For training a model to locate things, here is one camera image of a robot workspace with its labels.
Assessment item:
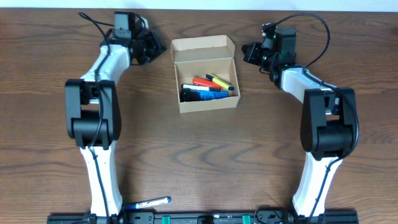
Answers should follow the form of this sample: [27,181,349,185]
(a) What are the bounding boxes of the yellow highlighter with dark cap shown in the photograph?
[206,73,235,91]

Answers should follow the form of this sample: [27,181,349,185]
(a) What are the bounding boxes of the brown cardboard box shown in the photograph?
[170,35,241,113]

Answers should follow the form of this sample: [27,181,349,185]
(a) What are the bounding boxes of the red stapler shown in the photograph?
[193,77,222,88]

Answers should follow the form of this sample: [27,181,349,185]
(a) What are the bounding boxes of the black capped white marker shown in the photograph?
[182,84,221,92]

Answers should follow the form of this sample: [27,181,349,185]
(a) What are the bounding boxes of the black correction tape dispenser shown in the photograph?
[180,88,201,103]

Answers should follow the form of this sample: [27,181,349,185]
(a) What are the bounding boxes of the blue capped white marker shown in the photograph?
[124,197,172,210]

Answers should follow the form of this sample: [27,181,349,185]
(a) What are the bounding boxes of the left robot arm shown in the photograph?
[65,11,165,223]

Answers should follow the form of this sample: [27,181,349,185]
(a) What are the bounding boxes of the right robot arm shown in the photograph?
[242,24,359,223]

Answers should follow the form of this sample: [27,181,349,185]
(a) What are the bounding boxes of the right black cable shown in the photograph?
[254,12,361,220]

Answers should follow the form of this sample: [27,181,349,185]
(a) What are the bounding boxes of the black mounting rail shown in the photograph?
[47,208,359,224]

